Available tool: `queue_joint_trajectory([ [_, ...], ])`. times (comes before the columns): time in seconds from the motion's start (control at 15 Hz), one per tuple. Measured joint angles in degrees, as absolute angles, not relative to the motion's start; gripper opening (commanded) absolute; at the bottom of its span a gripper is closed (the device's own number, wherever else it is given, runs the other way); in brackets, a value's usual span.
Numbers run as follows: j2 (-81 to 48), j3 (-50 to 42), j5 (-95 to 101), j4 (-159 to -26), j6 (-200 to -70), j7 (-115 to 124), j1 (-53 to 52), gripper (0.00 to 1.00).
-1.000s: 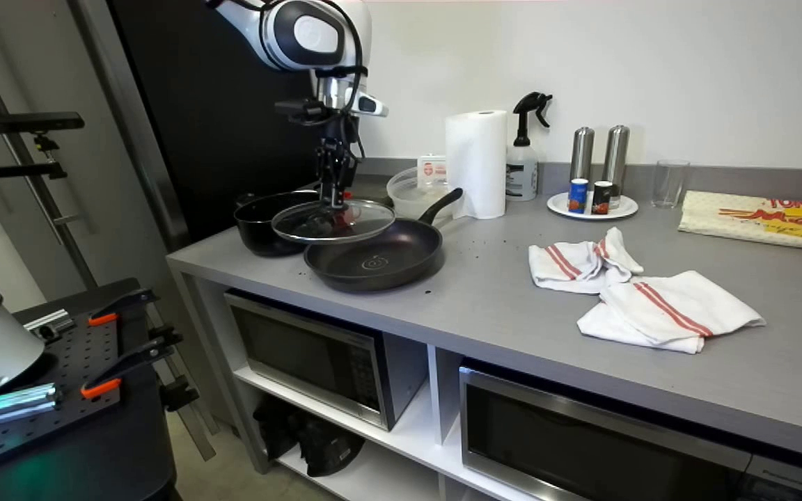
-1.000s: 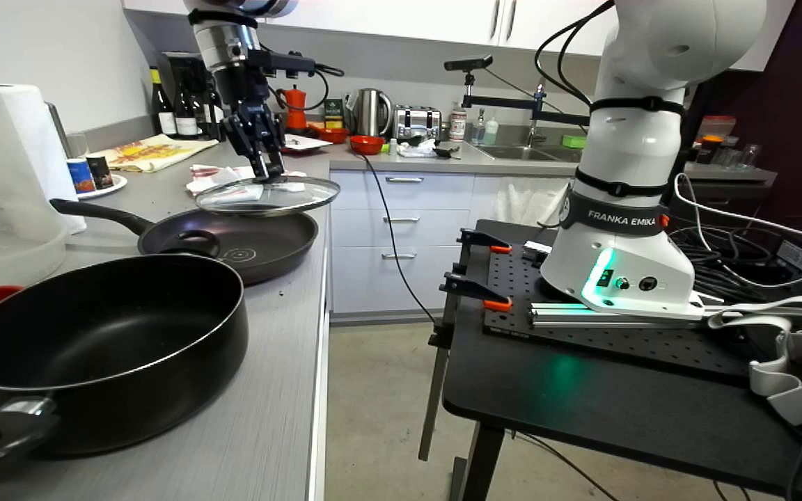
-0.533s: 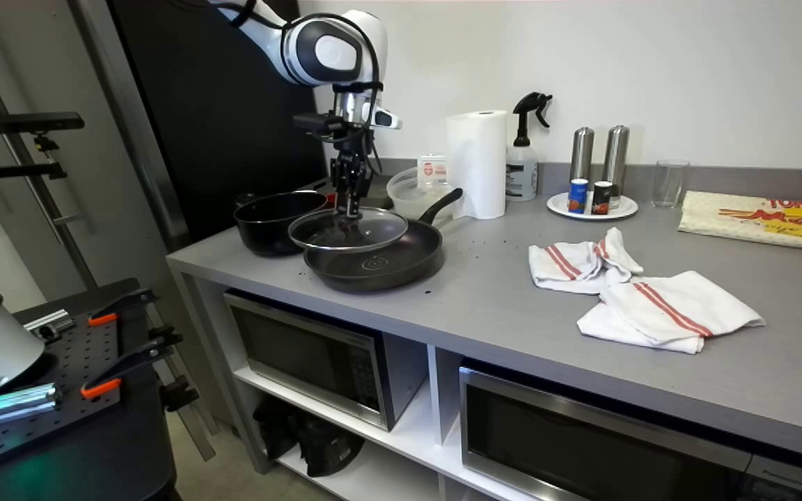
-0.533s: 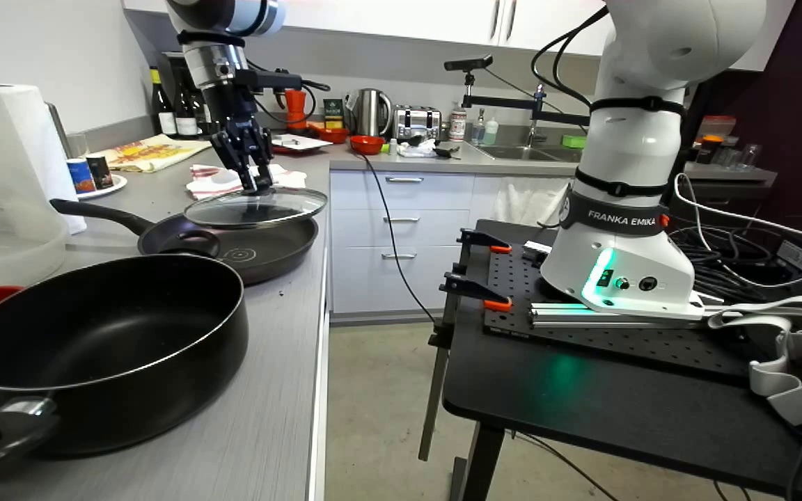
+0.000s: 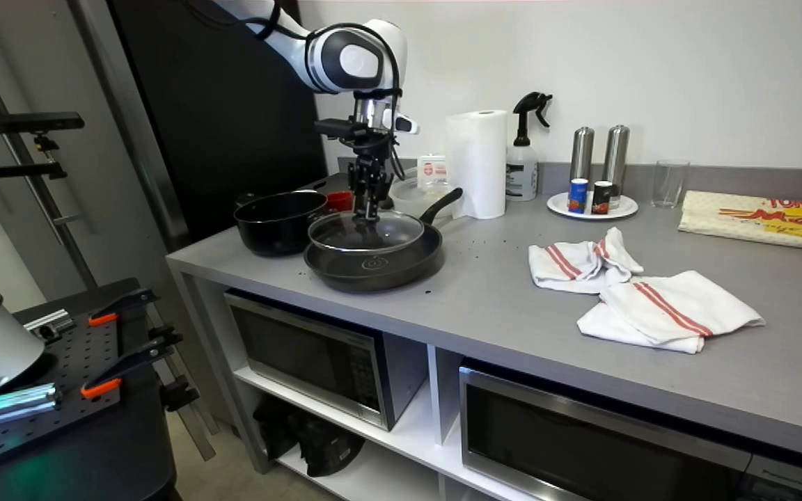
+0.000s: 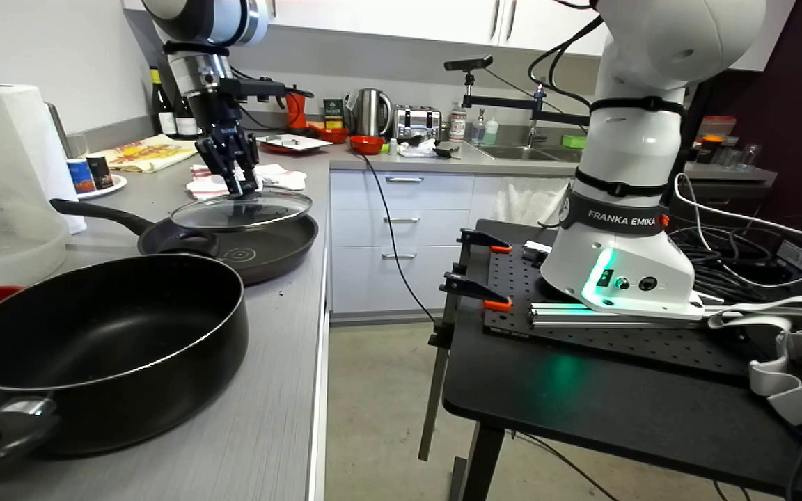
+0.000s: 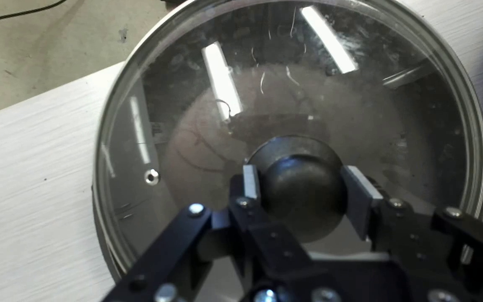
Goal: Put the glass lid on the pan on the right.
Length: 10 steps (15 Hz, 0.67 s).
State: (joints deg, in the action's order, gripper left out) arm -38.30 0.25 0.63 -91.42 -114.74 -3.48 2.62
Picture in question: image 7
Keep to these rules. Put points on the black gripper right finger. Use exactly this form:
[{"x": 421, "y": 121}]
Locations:
[{"x": 364, "y": 190}]

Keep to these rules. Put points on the dark nonstick frying pan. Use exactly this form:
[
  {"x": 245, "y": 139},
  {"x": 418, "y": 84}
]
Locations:
[{"x": 196, "y": 144}]

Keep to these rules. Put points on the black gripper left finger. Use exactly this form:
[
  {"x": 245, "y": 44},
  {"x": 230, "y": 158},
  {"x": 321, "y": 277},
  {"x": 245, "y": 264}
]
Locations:
[{"x": 250, "y": 181}]

